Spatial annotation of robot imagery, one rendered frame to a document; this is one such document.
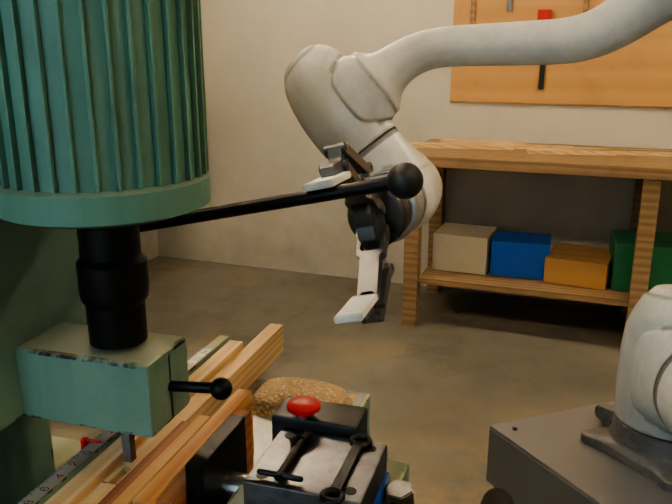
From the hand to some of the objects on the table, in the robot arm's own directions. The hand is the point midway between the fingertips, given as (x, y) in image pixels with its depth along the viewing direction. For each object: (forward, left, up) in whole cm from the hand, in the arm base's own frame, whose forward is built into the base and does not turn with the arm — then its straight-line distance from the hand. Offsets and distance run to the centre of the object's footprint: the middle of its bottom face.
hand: (336, 251), depth 71 cm
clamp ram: (+12, +8, -23) cm, 27 cm away
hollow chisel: (+20, -2, -19) cm, 28 cm away
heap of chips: (-2, -13, -22) cm, 26 cm away
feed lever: (+18, -18, -10) cm, 28 cm away
